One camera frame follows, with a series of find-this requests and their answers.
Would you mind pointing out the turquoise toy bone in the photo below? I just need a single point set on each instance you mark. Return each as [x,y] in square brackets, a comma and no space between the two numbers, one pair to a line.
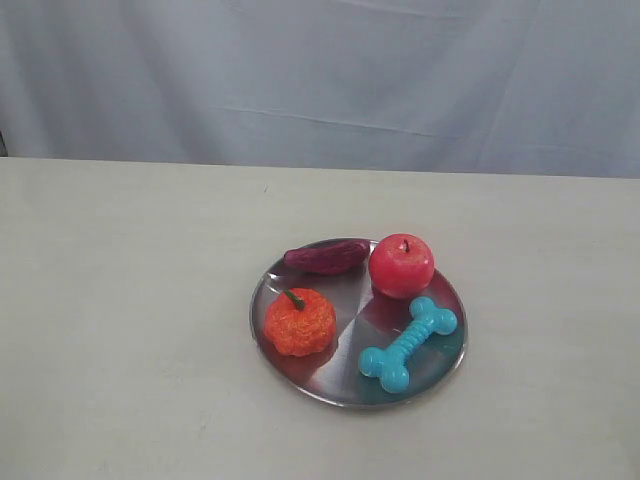
[388,365]

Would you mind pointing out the purple sweet potato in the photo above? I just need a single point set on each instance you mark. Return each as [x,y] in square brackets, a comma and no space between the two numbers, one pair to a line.
[333,259]

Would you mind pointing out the red apple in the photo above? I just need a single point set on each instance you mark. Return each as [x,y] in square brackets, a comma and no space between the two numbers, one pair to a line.
[401,266]

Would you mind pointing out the orange toy pumpkin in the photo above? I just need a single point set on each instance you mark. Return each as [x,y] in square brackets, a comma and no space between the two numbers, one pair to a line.
[300,322]

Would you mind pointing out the round stainless steel plate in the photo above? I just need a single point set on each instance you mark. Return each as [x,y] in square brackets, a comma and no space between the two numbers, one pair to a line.
[365,318]

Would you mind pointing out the white backdrop cloth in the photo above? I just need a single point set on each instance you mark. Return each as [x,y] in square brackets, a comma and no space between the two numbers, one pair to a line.
[526,87]

